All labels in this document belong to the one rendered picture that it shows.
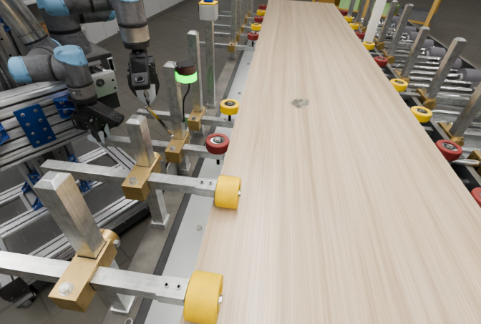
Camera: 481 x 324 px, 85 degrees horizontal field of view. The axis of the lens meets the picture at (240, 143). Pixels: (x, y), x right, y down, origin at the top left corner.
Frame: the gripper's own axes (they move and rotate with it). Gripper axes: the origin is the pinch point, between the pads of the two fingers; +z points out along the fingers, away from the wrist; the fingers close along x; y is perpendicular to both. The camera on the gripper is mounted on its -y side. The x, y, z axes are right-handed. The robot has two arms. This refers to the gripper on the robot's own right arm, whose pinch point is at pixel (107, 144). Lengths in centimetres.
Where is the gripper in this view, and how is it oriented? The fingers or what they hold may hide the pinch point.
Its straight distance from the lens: 109.4
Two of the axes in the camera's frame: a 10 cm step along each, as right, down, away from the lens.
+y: -9.9, -1.2, 0.7
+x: -1.3, 6.1, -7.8
